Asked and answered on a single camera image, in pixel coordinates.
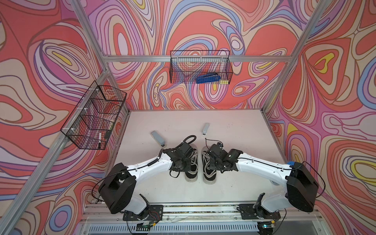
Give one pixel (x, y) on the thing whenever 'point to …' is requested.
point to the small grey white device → (206, 127)
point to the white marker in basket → (100, 140)
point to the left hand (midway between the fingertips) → (190, 168)
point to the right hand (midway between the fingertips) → (214, 168)
